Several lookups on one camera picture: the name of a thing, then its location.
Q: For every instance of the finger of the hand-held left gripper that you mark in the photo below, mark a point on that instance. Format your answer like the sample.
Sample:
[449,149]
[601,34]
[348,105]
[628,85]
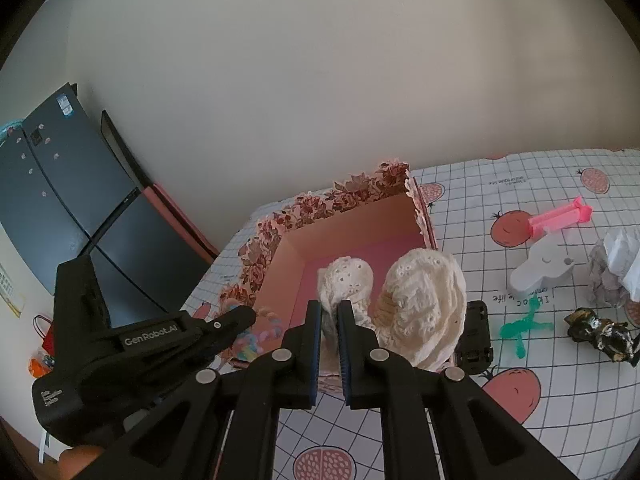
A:
[230,322]

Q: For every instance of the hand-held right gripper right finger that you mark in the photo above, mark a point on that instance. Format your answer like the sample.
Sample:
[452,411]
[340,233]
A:
[345,355]

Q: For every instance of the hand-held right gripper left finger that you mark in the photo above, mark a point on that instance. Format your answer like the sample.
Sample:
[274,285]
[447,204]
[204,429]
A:
[315,340]

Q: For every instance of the floral cardboard box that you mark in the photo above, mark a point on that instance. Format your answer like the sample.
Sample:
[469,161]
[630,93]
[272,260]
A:
[350,220]

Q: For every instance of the black toy figure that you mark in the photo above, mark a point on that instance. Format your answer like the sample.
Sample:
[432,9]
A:
[475,335]

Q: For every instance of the white plastic dispenser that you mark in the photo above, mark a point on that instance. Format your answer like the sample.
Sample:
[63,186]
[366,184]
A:
[540,265]

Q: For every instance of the pink sealing clip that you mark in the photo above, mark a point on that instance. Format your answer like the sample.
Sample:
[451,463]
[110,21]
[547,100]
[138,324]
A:
[555,217]

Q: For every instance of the black and gold figure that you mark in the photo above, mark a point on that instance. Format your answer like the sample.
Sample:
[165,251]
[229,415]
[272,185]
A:
[600,332]

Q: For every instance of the person's left hand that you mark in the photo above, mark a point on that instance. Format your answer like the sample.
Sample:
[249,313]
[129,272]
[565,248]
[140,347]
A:
[75,462]

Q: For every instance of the red bag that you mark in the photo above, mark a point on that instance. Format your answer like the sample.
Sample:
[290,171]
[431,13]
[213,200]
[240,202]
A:
[47,340]

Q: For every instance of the orange packet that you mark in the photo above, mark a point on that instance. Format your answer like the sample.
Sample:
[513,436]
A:
[40,367]

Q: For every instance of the pink board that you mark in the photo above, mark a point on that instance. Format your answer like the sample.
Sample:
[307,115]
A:
[180,220]

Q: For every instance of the dark grey refrigerator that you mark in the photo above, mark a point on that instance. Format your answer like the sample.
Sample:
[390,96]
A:
[75,185]

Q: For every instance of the thin black panel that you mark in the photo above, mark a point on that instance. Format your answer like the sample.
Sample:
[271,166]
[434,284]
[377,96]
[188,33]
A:
[122,145]

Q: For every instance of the teal bag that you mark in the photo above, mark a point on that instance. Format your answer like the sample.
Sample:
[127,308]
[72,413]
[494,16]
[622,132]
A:
[10,127]

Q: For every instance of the wall calendar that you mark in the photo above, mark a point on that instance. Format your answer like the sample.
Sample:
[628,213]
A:
[10,290]

